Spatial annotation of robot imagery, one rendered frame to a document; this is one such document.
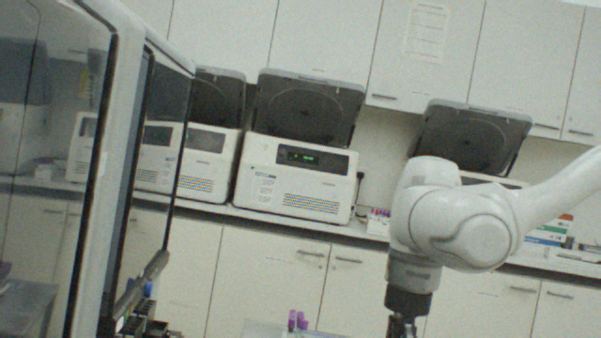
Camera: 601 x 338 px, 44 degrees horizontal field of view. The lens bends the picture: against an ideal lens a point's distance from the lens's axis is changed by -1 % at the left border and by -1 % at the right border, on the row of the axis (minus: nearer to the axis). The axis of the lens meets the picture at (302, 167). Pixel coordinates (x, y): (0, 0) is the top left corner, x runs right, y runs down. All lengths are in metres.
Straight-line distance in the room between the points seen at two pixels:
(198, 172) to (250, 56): 0.67
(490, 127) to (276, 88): 1.09
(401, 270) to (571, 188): 0.28
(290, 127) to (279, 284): 0.88
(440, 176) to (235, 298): 2.51
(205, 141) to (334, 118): 0.73
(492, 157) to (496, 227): 3.10
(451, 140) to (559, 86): 0.61
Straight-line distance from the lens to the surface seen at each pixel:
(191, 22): 3.84
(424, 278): 1.19
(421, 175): 1.17
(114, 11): 0.92
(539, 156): 4.39
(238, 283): 3.57
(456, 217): 1.00
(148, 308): 1.71
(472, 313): 3.73
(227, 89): 3.74
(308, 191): 3.52
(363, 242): 3.61
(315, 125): 3.93
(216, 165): 3.51
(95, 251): 1.06
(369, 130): 4.16
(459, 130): 3.91
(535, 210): 1.09
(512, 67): 3.98
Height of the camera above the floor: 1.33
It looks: 3 degrees down
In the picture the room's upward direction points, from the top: 10 degrees clockwise
